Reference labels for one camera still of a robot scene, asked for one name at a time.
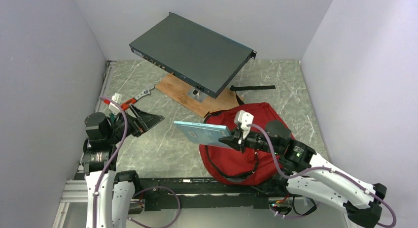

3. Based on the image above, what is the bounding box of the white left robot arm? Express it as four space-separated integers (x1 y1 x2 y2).
81 105 164 228

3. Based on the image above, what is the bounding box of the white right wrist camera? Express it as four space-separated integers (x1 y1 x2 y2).
234 110 254 139

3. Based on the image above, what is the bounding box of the metal stand bracket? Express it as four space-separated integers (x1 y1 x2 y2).
187 88 208 103

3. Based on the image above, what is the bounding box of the wooden base board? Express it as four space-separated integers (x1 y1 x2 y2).
156 74 239 118

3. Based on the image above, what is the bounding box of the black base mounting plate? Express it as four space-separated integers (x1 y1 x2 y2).
133 177 288 211

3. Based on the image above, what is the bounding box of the red backpack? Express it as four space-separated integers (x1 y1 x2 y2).
199 95 288 186

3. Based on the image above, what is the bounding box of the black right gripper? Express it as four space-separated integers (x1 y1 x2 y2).
219 125 280 155

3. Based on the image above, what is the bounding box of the aluminium frame rail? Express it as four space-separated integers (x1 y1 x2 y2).
52 60 117 228

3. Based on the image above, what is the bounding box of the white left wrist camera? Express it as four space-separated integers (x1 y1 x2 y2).
107 93 123 115

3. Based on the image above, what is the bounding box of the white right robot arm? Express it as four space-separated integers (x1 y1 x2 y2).
218 120 394 228

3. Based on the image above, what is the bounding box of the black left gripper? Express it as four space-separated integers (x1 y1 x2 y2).
105 103 164 143

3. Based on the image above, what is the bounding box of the light blue notebook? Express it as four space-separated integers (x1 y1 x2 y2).
174 121 231 149

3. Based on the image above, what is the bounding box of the red handled adjustable wrench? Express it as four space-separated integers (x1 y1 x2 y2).
120 84 155 111

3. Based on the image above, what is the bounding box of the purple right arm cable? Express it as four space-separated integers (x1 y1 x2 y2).
248 123 397 228

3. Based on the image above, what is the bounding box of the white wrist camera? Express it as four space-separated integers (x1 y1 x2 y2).
107 93 123 115
234 110 254 139

